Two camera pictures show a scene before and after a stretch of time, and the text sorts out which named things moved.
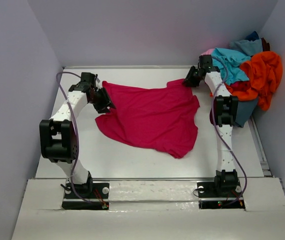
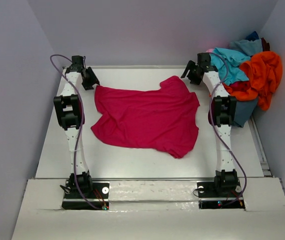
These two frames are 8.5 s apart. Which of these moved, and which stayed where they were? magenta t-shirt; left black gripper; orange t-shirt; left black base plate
Moved: left black gripper
Stayed: left black base plate; magenta t-shirt; orange t-shirt
